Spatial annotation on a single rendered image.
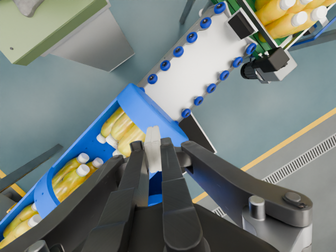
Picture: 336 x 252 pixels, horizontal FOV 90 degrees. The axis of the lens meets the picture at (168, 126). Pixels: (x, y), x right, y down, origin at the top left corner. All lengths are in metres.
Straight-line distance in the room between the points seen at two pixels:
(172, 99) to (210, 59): 0.24
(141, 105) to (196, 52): 0.41
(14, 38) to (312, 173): 2.81
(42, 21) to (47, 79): 1.24
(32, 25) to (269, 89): 1.90
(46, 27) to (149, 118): 0.45
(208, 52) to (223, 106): 1.10
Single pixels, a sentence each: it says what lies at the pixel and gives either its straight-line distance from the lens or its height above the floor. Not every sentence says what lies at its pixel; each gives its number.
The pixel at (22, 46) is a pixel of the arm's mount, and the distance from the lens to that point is 0.75.
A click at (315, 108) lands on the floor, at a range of 2.44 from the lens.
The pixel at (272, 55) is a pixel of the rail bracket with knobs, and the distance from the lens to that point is 0.84.
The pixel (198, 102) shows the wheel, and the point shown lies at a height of 0.98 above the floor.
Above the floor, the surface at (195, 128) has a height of 0.15.
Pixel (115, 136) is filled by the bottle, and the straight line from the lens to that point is 0.59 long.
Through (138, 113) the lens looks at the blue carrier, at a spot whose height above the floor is 1.22.
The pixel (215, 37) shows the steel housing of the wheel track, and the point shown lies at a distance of 0.82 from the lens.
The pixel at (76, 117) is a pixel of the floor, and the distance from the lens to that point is 1.87.
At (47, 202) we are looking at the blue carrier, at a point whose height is 1.22.
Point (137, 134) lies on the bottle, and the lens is 0.53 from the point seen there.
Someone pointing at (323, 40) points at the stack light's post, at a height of 0.84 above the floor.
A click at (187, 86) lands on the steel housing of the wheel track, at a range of 0.77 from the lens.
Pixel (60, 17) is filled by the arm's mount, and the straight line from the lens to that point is 0.71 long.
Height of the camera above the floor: 1.68
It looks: 76 degrees down
